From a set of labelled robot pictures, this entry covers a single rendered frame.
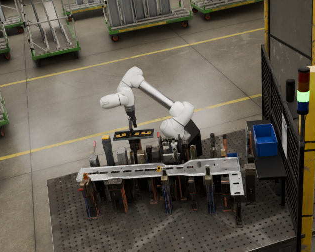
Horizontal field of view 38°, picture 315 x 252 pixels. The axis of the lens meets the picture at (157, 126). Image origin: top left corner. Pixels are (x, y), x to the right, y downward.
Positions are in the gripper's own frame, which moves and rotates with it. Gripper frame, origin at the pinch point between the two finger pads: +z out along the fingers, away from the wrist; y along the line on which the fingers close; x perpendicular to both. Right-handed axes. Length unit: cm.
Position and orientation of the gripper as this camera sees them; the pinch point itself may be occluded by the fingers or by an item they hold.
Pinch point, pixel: (134, 130)
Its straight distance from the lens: 405.5
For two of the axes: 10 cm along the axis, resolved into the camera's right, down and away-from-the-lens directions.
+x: 9.8, -0.4, -1.9
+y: -1.5, 5.0, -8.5
